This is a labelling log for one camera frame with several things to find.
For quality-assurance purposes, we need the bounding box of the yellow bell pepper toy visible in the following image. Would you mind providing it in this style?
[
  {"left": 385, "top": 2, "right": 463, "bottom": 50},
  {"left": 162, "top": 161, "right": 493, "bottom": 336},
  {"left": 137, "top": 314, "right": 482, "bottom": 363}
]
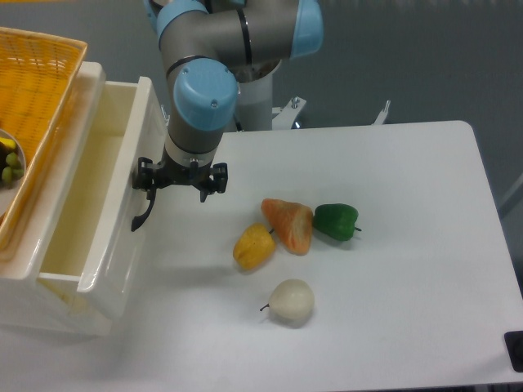
[{"left": 233, "top": 223, "right": 276, "bottom": 270}]

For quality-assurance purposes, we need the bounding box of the green bell pepper toy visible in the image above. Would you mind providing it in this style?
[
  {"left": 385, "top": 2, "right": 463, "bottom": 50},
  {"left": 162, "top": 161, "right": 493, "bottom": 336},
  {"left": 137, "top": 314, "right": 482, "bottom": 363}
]
[{"left": 312, "top": 203, "right": 360, "bottom": 242}]

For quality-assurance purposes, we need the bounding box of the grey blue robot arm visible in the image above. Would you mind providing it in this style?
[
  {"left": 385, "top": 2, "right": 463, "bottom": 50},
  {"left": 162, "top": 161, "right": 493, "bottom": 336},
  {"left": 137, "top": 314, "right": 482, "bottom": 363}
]
[{"left": 132, "top": 1, "right": 324, "bottom": 201}]

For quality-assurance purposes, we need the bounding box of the black top drawer handle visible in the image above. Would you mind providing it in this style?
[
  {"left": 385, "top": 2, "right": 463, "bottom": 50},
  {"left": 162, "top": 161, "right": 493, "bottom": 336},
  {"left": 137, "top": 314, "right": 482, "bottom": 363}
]
[{"left": 131, "top": 189, "right": 156, "bottom": 232}]

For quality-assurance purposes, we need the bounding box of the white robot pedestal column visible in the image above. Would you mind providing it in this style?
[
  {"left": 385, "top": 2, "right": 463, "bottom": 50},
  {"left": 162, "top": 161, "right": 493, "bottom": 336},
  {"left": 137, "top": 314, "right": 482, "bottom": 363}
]
[{"left": 234, "top": 60, "right": 281, "bottom": 126}]

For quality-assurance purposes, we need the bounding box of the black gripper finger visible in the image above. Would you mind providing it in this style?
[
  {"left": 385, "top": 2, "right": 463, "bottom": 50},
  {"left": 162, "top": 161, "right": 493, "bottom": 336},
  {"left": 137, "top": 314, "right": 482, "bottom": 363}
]
[
  {"left": 193, "top": 163, "right": 228, "bottom": 203},
  {"left": 132, "top": 157, "right": 164, "bottom": 199}
]

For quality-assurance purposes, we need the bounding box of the white drawer cabinet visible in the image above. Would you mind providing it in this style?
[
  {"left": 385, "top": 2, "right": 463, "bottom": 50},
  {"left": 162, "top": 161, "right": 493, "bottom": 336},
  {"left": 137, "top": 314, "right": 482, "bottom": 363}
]
[{"left": 1, "top": 62, "right": 105, "bottom": 333}]

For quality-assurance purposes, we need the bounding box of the green grapes bunch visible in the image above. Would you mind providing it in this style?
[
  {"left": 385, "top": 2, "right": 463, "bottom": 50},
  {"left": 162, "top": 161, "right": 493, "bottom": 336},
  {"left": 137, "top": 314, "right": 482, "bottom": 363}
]
[{"left": 1, "top": 152, "right": 25, "bottom": 185}]

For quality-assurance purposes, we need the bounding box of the yellow woven basket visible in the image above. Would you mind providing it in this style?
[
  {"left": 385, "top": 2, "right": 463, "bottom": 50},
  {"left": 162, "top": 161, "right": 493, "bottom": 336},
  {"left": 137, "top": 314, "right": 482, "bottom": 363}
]
[{"left": 1, "top": 27, "right": 87, "bottom": 250}]

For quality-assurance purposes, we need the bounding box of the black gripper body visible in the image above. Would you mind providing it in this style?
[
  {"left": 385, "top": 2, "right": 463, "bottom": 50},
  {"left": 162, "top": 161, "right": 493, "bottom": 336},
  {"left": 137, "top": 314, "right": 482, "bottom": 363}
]
[{"left": 158, "top": 148, "right": 212, "bottom": 189}]

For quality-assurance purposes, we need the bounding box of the white pear toy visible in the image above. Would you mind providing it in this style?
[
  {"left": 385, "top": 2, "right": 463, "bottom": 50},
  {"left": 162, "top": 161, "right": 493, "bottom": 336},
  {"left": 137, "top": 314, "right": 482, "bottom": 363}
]
[{"left": 259, "top": 278, "right": 315, "bottom": 328}]

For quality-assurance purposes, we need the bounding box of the black corner object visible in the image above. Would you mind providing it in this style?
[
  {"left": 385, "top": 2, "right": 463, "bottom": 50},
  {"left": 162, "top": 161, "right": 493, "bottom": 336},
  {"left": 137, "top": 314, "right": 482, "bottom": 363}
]
[{"left": 504, "top": 331, "right": 523, "bottom": 372}]

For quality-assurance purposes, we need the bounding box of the yellow banana toy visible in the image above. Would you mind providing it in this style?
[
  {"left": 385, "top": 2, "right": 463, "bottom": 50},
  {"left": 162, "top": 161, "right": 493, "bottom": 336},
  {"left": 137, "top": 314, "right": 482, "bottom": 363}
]
[{"left": 0, "top": 137, "right": 17, "bottom": 151}]

